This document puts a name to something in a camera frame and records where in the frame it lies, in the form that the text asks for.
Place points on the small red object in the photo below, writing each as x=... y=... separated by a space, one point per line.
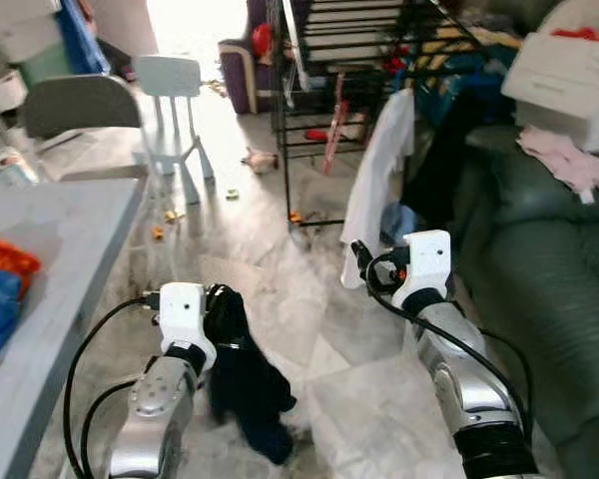
x=316 y=135

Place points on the purple armchair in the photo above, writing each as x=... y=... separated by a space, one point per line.
x=235 y=85

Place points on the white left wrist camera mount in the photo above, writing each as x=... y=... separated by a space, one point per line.
x=185 y=314

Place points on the blue hanging cloth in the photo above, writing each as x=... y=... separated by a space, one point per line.
x=80 y=35

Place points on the small green toy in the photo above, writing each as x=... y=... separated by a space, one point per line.
x=233 y=194

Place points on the black hanging garment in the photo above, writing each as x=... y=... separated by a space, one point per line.
x=444 y=160

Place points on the small light blue garment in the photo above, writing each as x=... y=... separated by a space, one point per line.
x=399 y=225

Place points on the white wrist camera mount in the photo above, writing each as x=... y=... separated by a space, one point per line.
x=185 y=314
x=424 y=264

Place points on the light blue child chair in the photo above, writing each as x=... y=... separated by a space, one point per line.
x=170 y=75

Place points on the grey folding chair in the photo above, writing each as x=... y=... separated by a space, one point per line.
x=80 y=105

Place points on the dark green leather sofa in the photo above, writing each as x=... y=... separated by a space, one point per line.
x=549 y=299

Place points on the orange toy block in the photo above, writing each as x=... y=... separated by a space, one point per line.
x=296 y=217

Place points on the black metal drying rack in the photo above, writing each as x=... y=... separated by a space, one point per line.
x=379 y=30

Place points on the beige plush toy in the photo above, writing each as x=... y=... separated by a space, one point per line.
x=260 y=160

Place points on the white hanging garment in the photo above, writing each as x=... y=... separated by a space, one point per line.
x=379 y=170

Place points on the red cushion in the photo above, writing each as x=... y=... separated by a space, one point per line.
x=263 y=40

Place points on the pink garment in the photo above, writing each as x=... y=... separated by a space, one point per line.
x=569 y=165

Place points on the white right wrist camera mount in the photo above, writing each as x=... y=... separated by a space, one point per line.
x=424 y=264

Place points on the blue and yellow fabric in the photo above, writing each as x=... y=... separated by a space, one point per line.
x=459 y=75

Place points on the orange garment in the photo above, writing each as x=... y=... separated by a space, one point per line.
x=5 y=261

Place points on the white printer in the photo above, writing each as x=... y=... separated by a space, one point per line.
x=569 y=80

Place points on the dark navy garment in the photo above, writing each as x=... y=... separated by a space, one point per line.
x=245 y=389

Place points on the green cabinet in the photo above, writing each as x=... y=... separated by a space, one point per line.
x=45 y=65

